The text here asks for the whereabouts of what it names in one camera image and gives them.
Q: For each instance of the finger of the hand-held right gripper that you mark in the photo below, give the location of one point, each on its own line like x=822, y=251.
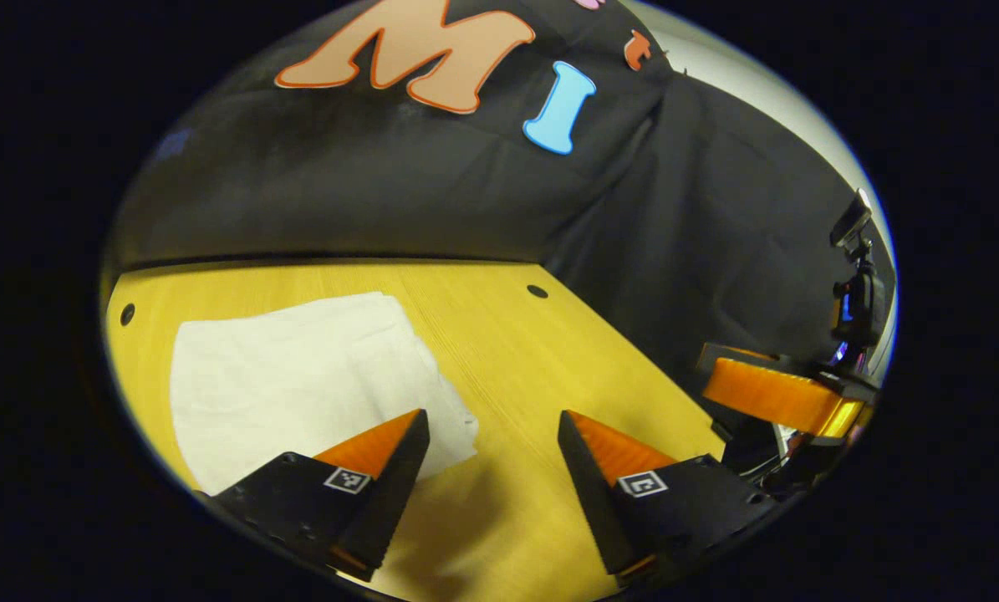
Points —
x=767, y=393

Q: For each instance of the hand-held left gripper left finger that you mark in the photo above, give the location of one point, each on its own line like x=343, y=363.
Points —
x=395, y=493

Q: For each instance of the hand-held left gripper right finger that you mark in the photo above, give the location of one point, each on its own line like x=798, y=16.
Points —
x=591, y=493

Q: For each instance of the white jeans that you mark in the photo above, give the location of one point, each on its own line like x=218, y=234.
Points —
x=298, y=376

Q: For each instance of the black backdrop cloth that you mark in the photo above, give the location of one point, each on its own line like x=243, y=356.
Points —
x=382, y=184

